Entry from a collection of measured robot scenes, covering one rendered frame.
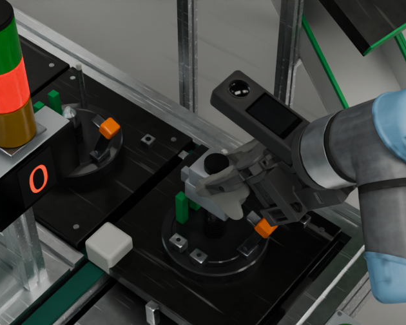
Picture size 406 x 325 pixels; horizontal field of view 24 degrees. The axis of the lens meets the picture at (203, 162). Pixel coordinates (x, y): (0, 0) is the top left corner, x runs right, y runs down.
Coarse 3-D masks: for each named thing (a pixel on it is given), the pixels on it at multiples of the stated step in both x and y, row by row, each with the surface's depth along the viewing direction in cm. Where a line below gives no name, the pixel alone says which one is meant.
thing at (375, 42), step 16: (320, 0) 115; (336, 0) 113; (352, 0) 116; (368, 0) 117; (384, 0) 117; (400, 0) 118; (336, 16) 114; (352, 16) 115; (368, 16) 116; (384, 16) 116; (400, 16) 117; (352, 32) 113; (368, 32) 115; (384, 32) 116; (368, 48) 112
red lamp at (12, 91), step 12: (12, 72) 87; (24, 72) 90; (0, 84) 88; (12, 84) 88; (24, 84) 90; (0, 96) 89; (12, 96) 89; (24, 96) 91; (0, 108) 90; (12, 108) 90
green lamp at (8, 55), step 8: (0, 32) 83; (8, 32) 84; (16, 32) 86; (0, 40) 84; (8, 40) 85; (16, 40) 86; (0, 48) 84; (8, 48) 85; (16, 48) 86; (0, 56) 85; (8, 56) 86; (16, 56) 87; (0, 64) 86; (8, 64) 86; (16, 64) 87; (0, 72) 86
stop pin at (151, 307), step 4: (152, 300) 117; (148, 304) 117; (152, 304) 117; (156, 304) 117; (148, 308) 116; (152, 308) 116; (156, 308) 116; (148, 312) 117; (152, 312) 116; (156, 312) 117; (148, 316) 118; (152, 316) 117; (156, 316) 118; (148, 320) 119; (152, 320) 118; (156, 320) 118; (152, 324) 119; (156, 324) 119
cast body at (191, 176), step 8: (208, 152) 113; (216, 152) 113; (200, 160) 112; (208, 160) 111; (216, 160) 111; (224, 160) 111; (232, 160) 112; (184, 168) 117; (192, 168) 111; (200, 168) 111; (208, 168) 110; (216, 168) 110; (224, 168) 110; (184, 176) 117; (192, 176) 112; (200, 176) 111; (192, 184) 113; (192, 192) 114; (192, 200) 116; (200, 200) 114; (208, 200) 113; (208, 208) 114; (216, 208) 113; (224, 216) 113
